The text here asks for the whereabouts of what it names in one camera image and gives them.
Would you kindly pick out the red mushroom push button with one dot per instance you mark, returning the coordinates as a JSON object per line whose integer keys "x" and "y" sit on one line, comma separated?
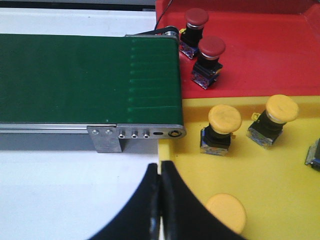
{"x": 207, "y": 68}
{"x": 195, "y": 18}

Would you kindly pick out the steel conveyor support bracket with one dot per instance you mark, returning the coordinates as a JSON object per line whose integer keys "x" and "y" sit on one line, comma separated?
{"x": 105, "y": 138}

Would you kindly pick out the yellow plastic tray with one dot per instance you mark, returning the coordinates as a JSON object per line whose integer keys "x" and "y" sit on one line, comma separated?
{"x": 280, "y": 194}

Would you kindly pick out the steel conveyor end plate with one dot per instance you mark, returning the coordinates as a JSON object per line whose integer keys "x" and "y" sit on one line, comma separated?
{"x": 149, "y": 131}

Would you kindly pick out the black drive belt pulley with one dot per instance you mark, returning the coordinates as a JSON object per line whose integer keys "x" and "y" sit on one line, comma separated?
{"x": 168, "y": 31}

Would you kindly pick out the yellow mushroom push button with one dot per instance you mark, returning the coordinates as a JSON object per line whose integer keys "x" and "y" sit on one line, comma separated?
{"x": 223, "y": 121}
{"x": 268, "y": 126}
{"x": 228, "y": 210}

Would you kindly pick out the green conveyor belt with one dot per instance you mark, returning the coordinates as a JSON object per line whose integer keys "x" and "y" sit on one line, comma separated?
{"x": 65, "y": 79}

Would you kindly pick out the red plastic tray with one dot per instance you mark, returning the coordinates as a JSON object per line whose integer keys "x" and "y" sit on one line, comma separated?
{"x": 272, "y": 46}

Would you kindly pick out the grey blue contact block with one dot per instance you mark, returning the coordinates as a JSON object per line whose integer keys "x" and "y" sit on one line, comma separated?
{"x": 313, "y": 156}

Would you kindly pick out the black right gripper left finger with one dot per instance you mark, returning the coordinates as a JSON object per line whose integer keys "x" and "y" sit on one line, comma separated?
{"x": 139, "y": 219}

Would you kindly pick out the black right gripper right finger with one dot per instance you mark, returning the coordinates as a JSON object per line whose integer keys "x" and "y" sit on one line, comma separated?
{"x": 184, "y": 216}

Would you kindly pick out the aluminium conveyor frame rail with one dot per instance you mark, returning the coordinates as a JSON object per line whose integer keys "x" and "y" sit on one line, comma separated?
{"x": 39, "y": 128}

